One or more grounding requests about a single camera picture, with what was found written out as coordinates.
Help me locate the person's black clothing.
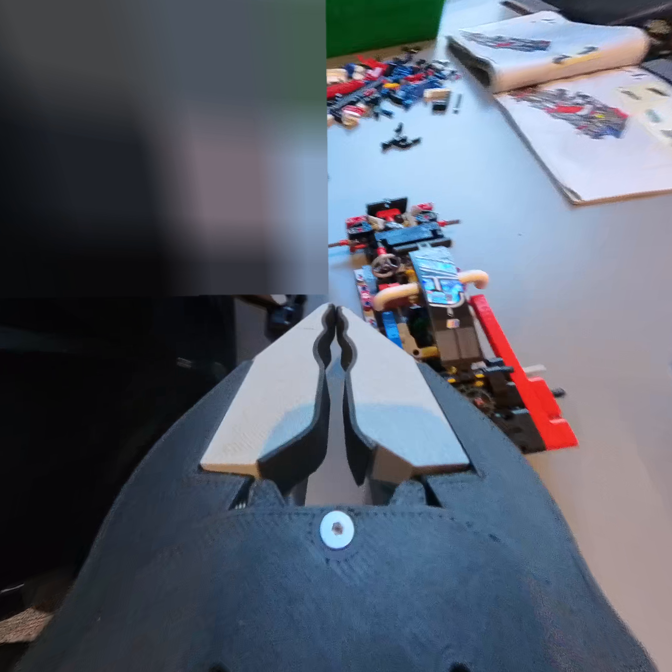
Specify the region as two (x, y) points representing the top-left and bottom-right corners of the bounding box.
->
(0, 296), (237, 589)

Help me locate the rolled instruction booklet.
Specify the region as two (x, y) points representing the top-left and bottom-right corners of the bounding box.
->
(446, 10), (652, 94)

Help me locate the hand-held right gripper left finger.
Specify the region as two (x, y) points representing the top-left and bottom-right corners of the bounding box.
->
(199, 302), (337, 498)

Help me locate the toy brick car model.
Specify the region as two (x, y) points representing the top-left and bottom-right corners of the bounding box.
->
(328, 197), (579, 455)

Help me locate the black toy set box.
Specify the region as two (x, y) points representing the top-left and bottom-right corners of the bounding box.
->
(546, 0), (672, 26)

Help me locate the green plastic bin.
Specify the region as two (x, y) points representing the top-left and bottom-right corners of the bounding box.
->
(327, 0), (446, 58)

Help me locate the small black brick assembly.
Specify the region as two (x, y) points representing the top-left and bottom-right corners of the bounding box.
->
(380, 123), (422, 154)

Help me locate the grey desk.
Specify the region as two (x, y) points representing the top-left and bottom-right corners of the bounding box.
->
(233, 0), (672, 672)

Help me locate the pile of loose toy bricks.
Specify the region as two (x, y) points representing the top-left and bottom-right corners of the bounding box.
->
(327, 52), (465, 129)

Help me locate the open instruction booklet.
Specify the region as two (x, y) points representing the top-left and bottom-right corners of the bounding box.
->
(493, 65), (672, 205)

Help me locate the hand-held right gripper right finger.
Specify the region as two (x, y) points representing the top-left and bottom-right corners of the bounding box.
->
(336, 304), (471, 506)

